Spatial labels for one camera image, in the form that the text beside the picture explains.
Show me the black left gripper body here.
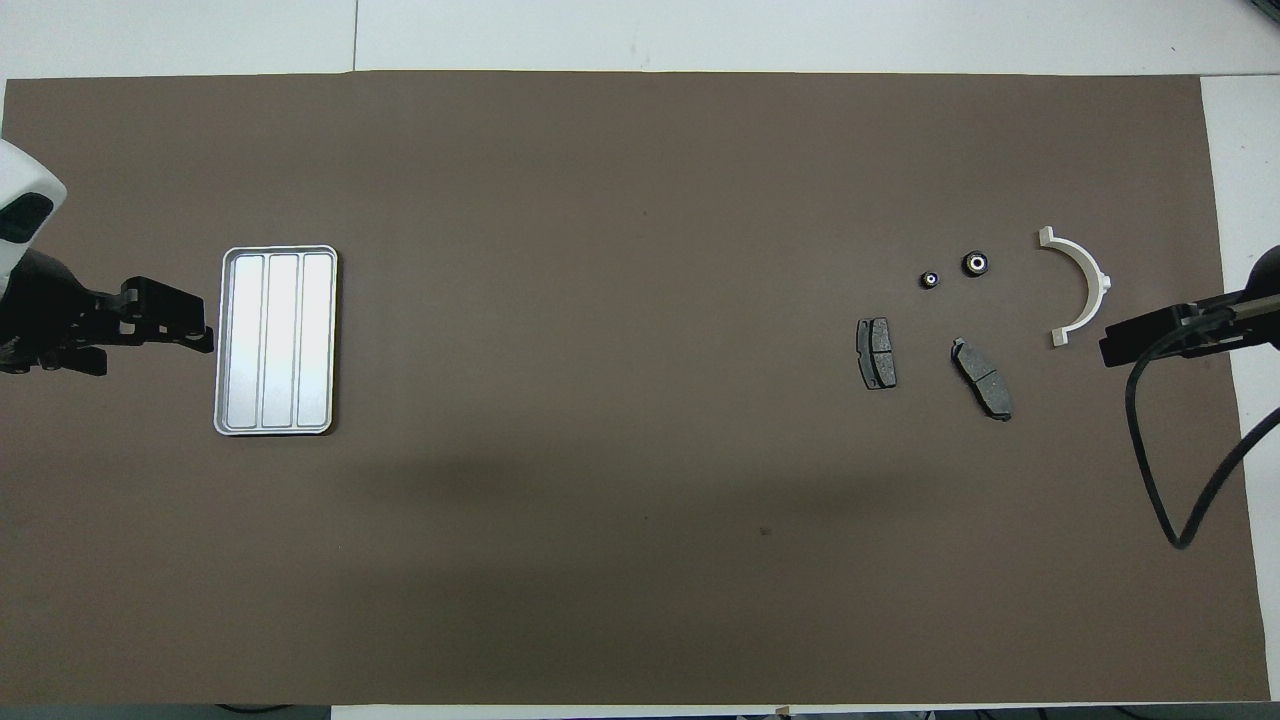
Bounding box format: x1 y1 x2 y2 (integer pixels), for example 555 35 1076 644
0 248 151 376

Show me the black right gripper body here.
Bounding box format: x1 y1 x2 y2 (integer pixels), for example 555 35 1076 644
1185 245 1280 359

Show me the silver metal tray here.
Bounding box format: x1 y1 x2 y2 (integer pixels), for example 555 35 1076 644
213 245 339 437

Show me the tapered dark brake pad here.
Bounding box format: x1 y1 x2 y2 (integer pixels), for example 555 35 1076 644
949 337 1014 422

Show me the rectangular dark brake pad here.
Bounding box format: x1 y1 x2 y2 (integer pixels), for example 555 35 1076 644
856 317 898 391

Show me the brown table mat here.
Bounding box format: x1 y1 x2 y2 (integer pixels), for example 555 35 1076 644
0 70 1271 707

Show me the white semicircular bracket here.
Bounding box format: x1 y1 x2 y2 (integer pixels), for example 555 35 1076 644
1037 226 1113 349

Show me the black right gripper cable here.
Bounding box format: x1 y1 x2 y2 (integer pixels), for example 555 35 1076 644
1126 288 1280 550

